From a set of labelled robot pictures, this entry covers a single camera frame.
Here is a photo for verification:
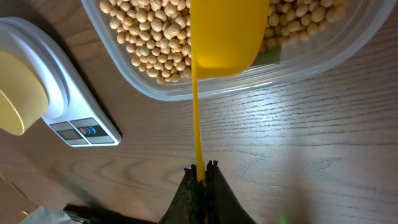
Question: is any clear plastic soybean container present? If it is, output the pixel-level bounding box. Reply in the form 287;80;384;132
82;0;397;101

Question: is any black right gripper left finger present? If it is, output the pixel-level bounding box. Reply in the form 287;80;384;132
159;164;201;224

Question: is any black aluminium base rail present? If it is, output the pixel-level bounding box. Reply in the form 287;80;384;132
63;204;156;224

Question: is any pale yellow plastic bowl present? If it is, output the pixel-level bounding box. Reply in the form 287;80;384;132
1;52;49;136

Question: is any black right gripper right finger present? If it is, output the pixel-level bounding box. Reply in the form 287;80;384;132
205;161;256;224

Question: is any white digital kitchen scale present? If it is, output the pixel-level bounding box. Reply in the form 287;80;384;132
1;17;122;147

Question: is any pile of soybeans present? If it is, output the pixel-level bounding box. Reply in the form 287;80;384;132
99;0;348;84

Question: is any orange plastic measuring scoop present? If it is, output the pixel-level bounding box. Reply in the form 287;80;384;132
190;0;270;182

